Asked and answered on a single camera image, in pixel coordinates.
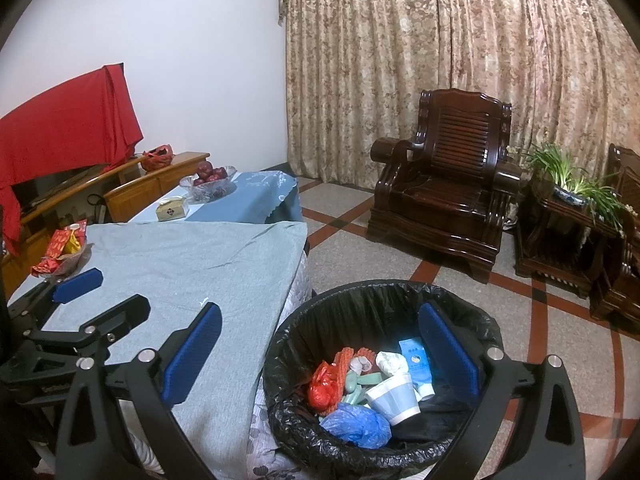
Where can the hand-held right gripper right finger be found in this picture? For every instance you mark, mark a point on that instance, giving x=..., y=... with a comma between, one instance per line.
x=447, y=350

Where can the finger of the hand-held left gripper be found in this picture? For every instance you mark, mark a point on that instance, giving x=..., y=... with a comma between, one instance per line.
x=117, y=317
x=77, y=286

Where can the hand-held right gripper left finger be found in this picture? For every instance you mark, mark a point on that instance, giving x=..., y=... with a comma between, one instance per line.
x=192, y=355

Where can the white blue medicine box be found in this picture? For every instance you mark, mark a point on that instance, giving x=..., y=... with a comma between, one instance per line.
x=416, y=365

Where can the white tissue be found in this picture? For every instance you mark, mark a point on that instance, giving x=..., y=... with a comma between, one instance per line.
x=391, y=362

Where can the white plastic bottle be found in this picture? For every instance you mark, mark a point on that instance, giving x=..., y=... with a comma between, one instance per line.
x=395, y=400

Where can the bin with black bag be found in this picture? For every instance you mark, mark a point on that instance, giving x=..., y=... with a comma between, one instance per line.
x=360, y=310

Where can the green rubber glove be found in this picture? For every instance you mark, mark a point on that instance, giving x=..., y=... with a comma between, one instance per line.
x=357, y=387

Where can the orange foam net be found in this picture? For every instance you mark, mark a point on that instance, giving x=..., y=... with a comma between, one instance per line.
x=345, y=365

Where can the blue plastic bag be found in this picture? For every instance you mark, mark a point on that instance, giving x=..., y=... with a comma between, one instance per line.
x=357, y=425

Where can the small red plastic bag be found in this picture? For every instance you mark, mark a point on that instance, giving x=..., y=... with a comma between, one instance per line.
x=322, y=390

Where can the glass snack dish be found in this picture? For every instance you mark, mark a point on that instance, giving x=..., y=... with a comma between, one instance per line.
x=75, y=262

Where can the red snack packet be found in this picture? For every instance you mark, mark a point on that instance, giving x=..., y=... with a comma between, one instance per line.
x=57, y=244
x=79, y=226
x=47, y=266

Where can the yellow snack packet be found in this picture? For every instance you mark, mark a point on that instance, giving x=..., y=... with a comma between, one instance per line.
x=74, y=245

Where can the black television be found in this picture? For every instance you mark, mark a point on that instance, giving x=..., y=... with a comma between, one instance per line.
x=50, y=182

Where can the beige tissue box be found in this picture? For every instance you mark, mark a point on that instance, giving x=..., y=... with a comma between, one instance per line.
x=172, y=210

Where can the red patterned plastic bag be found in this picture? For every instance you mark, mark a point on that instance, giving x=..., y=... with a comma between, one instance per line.
x=157, y=159

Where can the dark wooden armchair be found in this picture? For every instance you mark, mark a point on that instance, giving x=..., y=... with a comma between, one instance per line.
x=622, y=260
x=440, y=200

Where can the dark wooden side table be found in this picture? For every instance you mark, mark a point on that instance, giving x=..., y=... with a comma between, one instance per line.
x=555, y=245

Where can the glass fruit bowl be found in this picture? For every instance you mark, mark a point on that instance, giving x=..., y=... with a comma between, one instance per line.
x=212, y=191

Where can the red cloth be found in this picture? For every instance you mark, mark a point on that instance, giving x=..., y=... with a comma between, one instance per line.
x=65, y=120

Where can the blue tablecloth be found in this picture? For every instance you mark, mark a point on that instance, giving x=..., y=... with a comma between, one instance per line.
x=265, y=195

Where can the potted green plant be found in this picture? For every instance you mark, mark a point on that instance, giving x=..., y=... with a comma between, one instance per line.
x=570, y=192

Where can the beige floral curtain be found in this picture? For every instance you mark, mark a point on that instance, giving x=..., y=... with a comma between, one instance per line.
x=425, y=60

